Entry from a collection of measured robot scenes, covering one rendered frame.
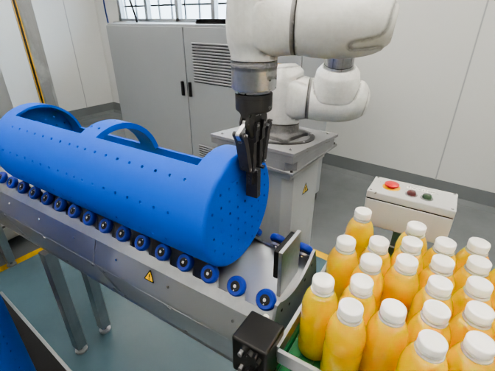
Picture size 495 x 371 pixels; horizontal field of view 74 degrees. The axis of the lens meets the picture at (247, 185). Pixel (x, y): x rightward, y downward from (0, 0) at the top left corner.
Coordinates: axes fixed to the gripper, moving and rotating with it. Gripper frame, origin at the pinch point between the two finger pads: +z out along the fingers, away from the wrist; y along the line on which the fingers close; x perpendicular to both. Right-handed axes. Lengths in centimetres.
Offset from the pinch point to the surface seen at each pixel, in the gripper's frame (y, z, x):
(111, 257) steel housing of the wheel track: -14.7, 28.1, 38.6
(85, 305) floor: 9, 116, 119
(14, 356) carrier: -39, 65, 67
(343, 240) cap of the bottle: 0.5, 8.0, -21.8
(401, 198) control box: 22.1, 6.2, -29.1
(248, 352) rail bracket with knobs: -26.5, 16.6, -15.2
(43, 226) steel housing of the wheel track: -15, 30, 74
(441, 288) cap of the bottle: -4.1, 8.0, -40.2
